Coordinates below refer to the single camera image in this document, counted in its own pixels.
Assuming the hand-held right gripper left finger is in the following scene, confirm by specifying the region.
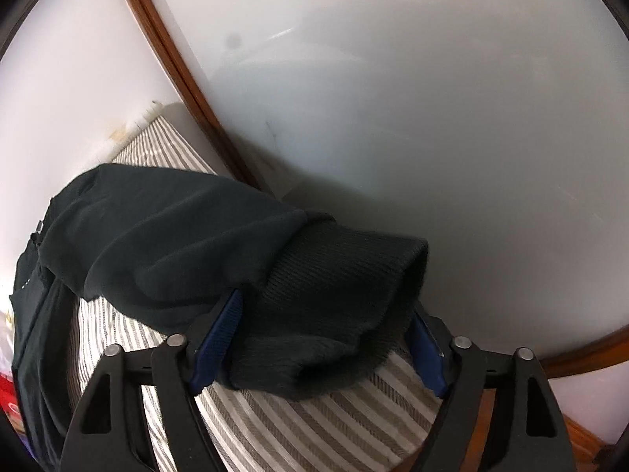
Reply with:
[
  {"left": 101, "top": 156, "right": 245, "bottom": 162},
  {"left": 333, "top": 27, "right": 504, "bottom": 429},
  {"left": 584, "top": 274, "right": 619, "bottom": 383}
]
[{"left": 59, "top": 288, "right": 246, "bottom": 472}]

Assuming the black sweatshirt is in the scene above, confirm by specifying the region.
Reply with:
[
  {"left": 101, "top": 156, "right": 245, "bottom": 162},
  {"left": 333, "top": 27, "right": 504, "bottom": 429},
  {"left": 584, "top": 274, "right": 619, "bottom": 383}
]
[{"left": 10, "top": 162, "right": 430, "bottom": 458}]

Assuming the brown wooden frame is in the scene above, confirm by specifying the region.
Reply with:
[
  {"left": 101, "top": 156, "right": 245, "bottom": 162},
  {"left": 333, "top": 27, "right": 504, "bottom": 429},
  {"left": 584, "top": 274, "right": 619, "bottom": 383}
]
[{"left": 109, "top": 0, "right": 629, "bottom": 379}]

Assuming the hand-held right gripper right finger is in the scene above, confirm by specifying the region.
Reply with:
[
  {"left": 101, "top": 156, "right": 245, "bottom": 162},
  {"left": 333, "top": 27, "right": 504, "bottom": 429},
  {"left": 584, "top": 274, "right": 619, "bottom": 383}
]
[{"left": 410, "top": 302, "right": 578, "bottom": 472}]

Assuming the white framed panel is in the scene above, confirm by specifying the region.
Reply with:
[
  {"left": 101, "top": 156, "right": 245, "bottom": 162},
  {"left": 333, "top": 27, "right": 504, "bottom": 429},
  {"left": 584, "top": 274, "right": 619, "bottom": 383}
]
[{"left": 130, "top": 0, "right": 629, "bottom": 350}]

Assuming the striped bed sheet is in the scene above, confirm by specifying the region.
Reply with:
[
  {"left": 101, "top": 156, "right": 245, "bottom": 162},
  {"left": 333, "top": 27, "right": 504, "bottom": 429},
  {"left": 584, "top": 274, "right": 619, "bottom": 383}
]
[{"left": 66, "top": 115, "right": 445, "bottom": 472}]

